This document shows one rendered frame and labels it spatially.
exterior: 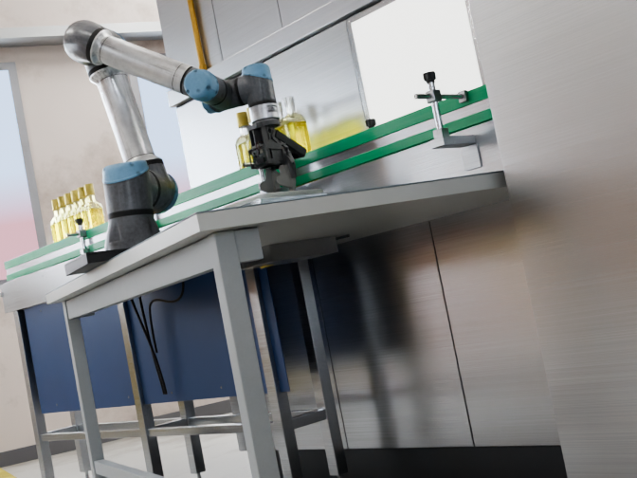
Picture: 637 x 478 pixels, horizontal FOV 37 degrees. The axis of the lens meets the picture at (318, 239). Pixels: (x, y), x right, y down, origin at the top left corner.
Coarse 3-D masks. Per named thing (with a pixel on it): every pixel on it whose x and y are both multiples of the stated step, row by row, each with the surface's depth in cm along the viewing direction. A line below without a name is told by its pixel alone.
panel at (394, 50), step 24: (408, 0) 250; (432, 0) 244; (456, 0) 238; (360, 24) 264; (384, 24) 257; (408, 24) 251; (432, 24) 244; (456, 24) 239; (360, 48) 264; (384, 48) 258; (408, 48) 252; (432, 48) 245; (456, 48) 240; (384, 72) 259; (408, 72) 252; (456, 72) 240; (384, 96) 260; (408, 96) 253; (384, 120) 260
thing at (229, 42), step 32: (160, 0) 339; (224, 0) 312; (256, 0) 300; (288, 0) 289; (320, 0) 278; (352, 0) 266; (192, 32) 327; (224, 32) 314; (256, 32) 302; (288, 32) 287; (320, 32) 280; (192, 64) 329; (224, 64) 312; (192, 128) 332; (224, 128) 319; (192, 160) 334; (224, 160) 321
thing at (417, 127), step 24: (480, 96) 215; (408, 120) 232; (432, 120) 227; (456, 120) 221; (480, 120) 216; (336, 144) 252; (360, 144) 245; (384, 144) 239; (408, 144) 233; (312, 168) 260; (336, 168) 253
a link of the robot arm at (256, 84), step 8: (248, 64) 246; (256, 64) 245; (264, 64) 246; (248, 72) 245; (256, 72) 245; (264, 72) 245; (240, 80) 246; (248, 80) 245; (256, 80) 245; (264, 80) 245; (272, 80) 247; (240, 88) 246; (248, 88) 245; (256, 88) 244; (264, 88) 245; (272, 88) 246; (240, 96) 246; (248, 96) 246; (256, 96) 244; (264, 96) 244; (272, 96) 246; (248, 104) 246; (256, 104) 244
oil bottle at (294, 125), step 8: (288, 120) 267; (296, 120) 266; (304, 120) 269; (288, 128) 267; (296, 128) 266; (304, 128) 268; (288, 136) 267; (296, 136) 266; (304, 136) 268; (304, 144) 267; (304, 184) 265
